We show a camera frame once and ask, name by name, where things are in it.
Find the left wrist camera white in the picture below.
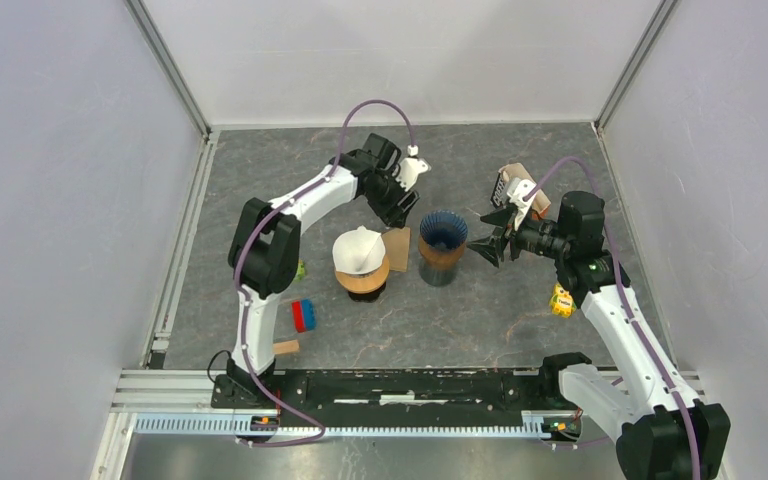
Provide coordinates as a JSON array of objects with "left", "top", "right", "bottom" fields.
[{"left": 395, "top": 145, "right": 431, "bottom": 191}]

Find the white paper coffee filter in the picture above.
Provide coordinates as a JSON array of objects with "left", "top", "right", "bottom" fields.
[{"left": 332, "top": 226, "right": 386, "bottom": 276}]

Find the green owl toy block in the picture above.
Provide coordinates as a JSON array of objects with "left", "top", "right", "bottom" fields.
[{"left": 295, "top": 260, "right": 307, "bottom": 281}]

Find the purple cable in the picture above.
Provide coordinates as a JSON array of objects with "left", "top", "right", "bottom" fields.
[
  {"left": 523, "top": 156, "right": 703, "bottom": 480},
  {"left": 231, "top": 99, "right": 420, "bottom": 449}
]

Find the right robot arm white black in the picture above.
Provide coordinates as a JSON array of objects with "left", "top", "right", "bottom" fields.
[{"left": 467, "top": 191, "right": 731, "bottom": 479}]

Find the long wooden block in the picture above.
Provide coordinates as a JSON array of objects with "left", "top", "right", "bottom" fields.
[{"left": 273, "top": 339, "right": 301, "bottom": 355}]

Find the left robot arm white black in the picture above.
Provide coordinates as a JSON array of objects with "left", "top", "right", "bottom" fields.
[{"left": 227, "top": 134, "right": 431, "bottom": 408}]

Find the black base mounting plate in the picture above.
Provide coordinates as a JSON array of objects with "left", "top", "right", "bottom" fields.
[{"left": 211, "top": 368, "right": 583, "bottom": 431}]

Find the light wooden ring holder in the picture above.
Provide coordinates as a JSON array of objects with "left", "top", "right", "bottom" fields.
[{"left": 335, "top": 255, "right": 390, "bottom": 294}]

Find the aluminium frame rail front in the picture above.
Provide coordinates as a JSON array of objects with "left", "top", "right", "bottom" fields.
[{"left": 89, "top": 368, "right": 733, "bottom": 480}]

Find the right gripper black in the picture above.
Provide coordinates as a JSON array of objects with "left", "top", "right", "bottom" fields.
[{"left": 466, "top": 204, "right": 571, "bottom": 269}]

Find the blue ribbed cone dripper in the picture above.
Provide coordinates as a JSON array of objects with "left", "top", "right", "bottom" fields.
[{"left": 420, "top": 210, "right": 468, "bottom": 252}]

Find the red blue lego brick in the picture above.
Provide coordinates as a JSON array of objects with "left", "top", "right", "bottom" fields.
[{"left": 291, "top": 299, "right": 317, "bottom": 333}]

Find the brown paper coffee filter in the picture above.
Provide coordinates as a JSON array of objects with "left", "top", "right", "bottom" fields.
[{"left": 382, "top": 227, "right": 411, "bottom": 272}]

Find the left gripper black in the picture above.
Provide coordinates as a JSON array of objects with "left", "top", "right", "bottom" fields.
[{"left": 364, "top": 167, "right": 421, "bottom": 230}]

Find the yellow owl toy block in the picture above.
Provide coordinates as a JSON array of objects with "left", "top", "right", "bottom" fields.
[{"left": 549, "top": 283, "right": 577, "bottom": 318}]

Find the grey glass carafe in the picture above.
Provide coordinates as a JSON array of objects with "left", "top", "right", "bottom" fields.
[{"left": 419, "top": 264, "right": 458, "bottom": 287}]

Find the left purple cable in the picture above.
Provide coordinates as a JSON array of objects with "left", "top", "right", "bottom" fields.
[{"left": 231, "top": 99, "right": 420, "bottom": 449}]

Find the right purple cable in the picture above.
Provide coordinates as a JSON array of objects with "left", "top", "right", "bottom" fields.
[{"left": 523, "top": 156, "right": 703, "bottom": 480}]

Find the orange filter box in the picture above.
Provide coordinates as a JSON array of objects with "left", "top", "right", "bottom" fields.
[{"left": 490, "top": 163, "right": 551, "bottom": 218}]

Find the dark wooden ring holder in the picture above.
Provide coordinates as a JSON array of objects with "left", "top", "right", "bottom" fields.
[{"left": 418, "top": 237, "right": 466, "bottom": 271}]

